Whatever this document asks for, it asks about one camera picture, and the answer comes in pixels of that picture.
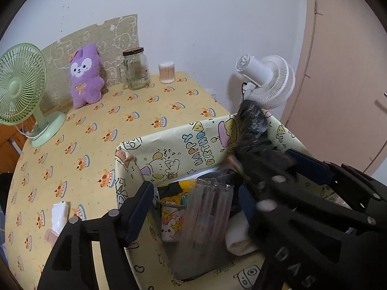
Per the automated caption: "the small pink item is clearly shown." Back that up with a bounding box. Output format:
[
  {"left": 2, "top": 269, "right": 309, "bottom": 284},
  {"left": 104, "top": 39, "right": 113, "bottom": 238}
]
[{"left": 44, "top": 228, "right": 61, "bottom": 247}]

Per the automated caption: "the beige door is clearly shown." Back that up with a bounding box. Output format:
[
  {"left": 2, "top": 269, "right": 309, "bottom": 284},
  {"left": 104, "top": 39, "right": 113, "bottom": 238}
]
[{"left": 280, "top": 0, "right": 387, "bottom": 177}]

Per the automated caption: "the green desk fan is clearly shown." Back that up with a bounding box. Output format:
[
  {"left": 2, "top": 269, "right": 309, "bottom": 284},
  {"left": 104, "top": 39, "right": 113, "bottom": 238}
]
[{"left": 0, "top": 44, "right": 67, "bottom": 148}]

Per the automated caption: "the yellow cartoon pouch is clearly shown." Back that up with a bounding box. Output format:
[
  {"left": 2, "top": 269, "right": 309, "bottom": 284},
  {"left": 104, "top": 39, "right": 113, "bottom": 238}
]
[{"left": 156, "top": 180, "right": 197, "bottom": 242}]

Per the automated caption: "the small white packet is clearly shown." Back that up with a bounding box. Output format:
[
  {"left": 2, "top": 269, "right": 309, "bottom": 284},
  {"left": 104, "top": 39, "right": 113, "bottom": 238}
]
[{"left": 51, "top": 201, "right": 71, "bottom": 233}]

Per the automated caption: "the black fan cable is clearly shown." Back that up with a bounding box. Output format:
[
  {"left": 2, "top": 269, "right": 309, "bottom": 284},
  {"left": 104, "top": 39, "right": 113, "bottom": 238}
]
[{"left": 240, "top": 81, "right": 253, "bottom": 102}]

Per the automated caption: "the black fuzzy cloth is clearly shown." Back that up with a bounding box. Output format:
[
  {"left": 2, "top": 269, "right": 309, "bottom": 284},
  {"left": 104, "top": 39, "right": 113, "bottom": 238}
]
[{"left": 227, "top": 99, "right": 298, "bottom": 188}]

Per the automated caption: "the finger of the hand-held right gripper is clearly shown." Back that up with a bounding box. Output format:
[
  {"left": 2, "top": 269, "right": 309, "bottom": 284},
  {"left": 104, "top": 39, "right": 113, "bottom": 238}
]
[
  {"left": 286, "top": 149, "right": 387, "bottom": 203},
  {"left": 257, "top": 169, "right": 377, "bottom": 228}
]

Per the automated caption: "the cotton swab container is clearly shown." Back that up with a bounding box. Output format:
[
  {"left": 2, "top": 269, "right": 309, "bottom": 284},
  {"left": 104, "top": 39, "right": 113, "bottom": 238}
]
[{"left": 159, "top": 61, "right": 176, "bottom": 84}]

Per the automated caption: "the white cloth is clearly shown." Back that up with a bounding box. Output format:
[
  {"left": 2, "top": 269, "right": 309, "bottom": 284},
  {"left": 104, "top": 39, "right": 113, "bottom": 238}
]
[{"left": 225, "top": 211, "right": 260, "bottom": 256}]

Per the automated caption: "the purple plush toy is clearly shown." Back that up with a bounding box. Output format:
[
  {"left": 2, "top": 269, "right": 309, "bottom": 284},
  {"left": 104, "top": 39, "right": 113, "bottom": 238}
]
[{"left": 69, "top": 43, "right": 105, "bottom": 109}]

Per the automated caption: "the wooden chair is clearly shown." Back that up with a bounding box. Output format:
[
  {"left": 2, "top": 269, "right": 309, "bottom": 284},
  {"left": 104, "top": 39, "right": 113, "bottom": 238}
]
[{"left": 0, "top": 124, "right": 28, "bottom": 158}]

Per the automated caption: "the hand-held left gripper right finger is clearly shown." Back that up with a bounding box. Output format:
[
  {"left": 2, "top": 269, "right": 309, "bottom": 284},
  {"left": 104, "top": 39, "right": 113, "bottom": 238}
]
[{"left": 238, "top": 184, "right": 282, "bottom": 242}]

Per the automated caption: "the dark cloth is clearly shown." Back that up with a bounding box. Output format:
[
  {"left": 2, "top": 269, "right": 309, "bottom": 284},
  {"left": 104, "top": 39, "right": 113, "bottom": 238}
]
[{"left": 0, "top": 172, "right": 14, "bottom": 215}]

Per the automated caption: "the yellow printed tablecloth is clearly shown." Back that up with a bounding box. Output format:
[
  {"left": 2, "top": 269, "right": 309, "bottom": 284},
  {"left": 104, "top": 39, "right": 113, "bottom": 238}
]
[{"left": 6, "top": 71, "right": 233, "bottom": 290}]

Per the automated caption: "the white standing fan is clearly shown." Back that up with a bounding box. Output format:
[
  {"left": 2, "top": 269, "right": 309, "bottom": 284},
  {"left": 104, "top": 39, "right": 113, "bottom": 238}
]
[{"left": 235, "top": 54, "right": 296, "bottom": 111}]

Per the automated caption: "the olive patterned board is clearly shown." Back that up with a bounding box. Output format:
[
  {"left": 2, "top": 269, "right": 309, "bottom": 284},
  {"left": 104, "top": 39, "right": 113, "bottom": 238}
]
[{"left": 41, "top": 14, "right": 140, "bottom": 112}]

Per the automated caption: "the clear plastic case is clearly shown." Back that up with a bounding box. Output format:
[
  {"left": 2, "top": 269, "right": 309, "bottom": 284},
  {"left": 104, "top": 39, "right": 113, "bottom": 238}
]
[{"left": 178, "top": 177, "right": 235, "bottom": 266}]

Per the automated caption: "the glass jar with lid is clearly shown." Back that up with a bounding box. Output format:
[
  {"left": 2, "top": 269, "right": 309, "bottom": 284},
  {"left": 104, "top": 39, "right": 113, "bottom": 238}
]
[{"left": 118, "top": 47, "right": 151, "bottom": 90}]

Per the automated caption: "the yellow cartoon print storage box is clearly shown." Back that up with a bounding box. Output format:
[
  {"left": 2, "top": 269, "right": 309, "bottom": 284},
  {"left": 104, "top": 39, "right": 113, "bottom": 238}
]
[{"left": 114, "top": 109, "right": 354, "bottom": 290}]

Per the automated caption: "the small black pouch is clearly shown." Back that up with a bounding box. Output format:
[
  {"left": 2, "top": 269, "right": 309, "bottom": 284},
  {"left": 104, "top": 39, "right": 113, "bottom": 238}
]
[{"left": 157, "top": 183, "right": 183, "bottom": 200}]

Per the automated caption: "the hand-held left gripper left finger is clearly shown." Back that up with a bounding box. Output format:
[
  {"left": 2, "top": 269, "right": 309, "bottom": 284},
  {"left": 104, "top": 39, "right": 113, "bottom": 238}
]
[{"left": 36, "top": 181, "right": 155, "bottom": 290}]

